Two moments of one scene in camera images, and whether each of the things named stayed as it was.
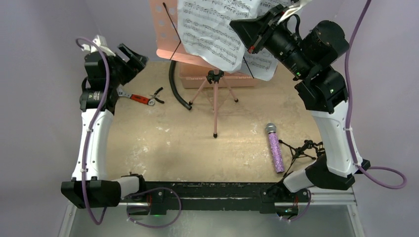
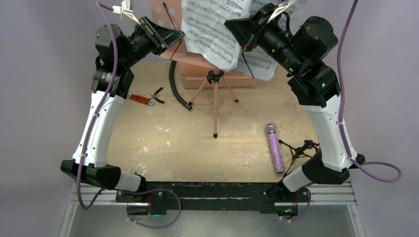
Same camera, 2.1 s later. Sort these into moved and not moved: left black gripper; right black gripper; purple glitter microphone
Moved: left black gripper
Not moved: purple glitter microphone; right black gripper
